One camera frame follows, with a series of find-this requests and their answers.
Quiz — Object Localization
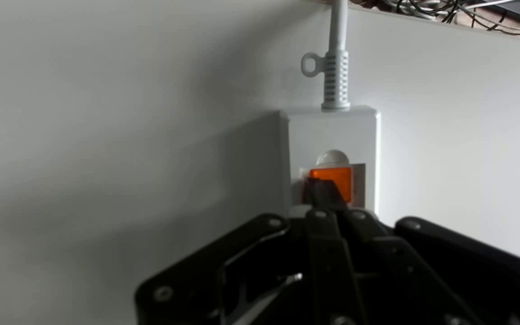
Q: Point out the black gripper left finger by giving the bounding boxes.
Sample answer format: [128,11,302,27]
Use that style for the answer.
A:
[134,209,358,325]

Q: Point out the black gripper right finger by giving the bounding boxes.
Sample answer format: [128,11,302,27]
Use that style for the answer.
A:
[334,208,520,325]

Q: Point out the white power strip orange switch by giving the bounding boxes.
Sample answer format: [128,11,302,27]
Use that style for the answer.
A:
[278,105,381,220]

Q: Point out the tangled black cables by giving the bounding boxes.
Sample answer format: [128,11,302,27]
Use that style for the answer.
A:
[356,0,520,40]

